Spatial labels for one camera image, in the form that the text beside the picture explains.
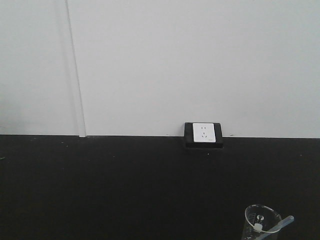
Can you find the black socket housing box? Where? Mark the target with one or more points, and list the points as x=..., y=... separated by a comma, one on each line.
x=189, y=141

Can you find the clear plastic pipette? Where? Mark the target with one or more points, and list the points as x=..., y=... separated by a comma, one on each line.
x=281, y=224

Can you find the white wall power socket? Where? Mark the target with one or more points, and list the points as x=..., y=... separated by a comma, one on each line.
x=203, y=132

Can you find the clear glass beaker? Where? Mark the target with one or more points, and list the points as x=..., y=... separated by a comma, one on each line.
x=259, y=220

